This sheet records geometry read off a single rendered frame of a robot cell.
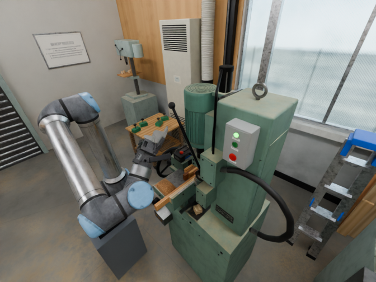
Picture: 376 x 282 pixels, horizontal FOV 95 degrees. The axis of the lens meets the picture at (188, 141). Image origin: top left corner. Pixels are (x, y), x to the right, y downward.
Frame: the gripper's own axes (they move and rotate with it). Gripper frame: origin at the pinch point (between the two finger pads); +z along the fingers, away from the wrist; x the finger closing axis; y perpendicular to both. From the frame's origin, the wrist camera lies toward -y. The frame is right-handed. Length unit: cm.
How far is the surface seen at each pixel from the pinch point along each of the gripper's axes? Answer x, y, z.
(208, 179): -15.5, -23.3, -17.1
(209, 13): 43, -21, 160
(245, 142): -40.7, -13.7, -6.5
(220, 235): -2, -52, -40
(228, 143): -33.2, -13.4, -6.0
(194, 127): -6.8, -13.7, 6.4
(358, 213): -28, -186, 4
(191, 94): -15.3, -1.8, 15.9
